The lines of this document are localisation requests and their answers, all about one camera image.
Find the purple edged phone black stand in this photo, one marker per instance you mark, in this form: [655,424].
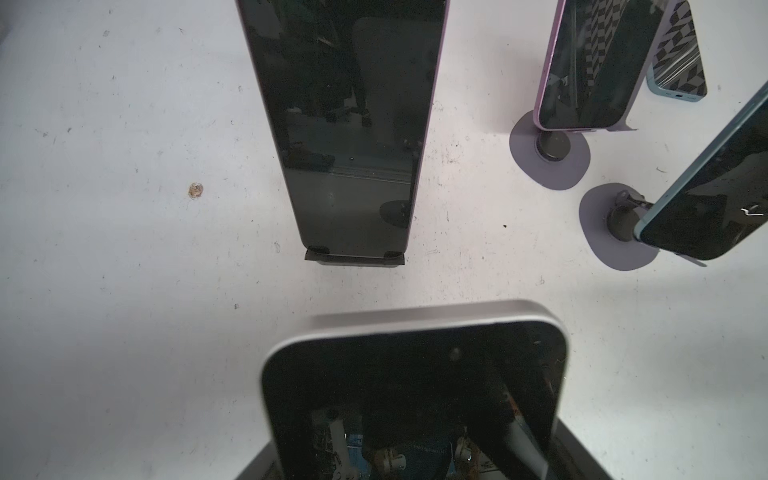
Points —
[348,89]

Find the grey round stand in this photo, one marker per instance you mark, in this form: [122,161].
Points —
[608,215]
[557,160]

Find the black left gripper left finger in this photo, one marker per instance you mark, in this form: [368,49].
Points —
[263,467]

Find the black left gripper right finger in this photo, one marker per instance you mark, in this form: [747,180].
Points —
[568,459]

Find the grey round stand rear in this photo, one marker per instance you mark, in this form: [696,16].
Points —
[557,160]

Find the grey round stand middle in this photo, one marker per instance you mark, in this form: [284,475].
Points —
[608,215]

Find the teal phone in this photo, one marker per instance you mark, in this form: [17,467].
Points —
[677,70]

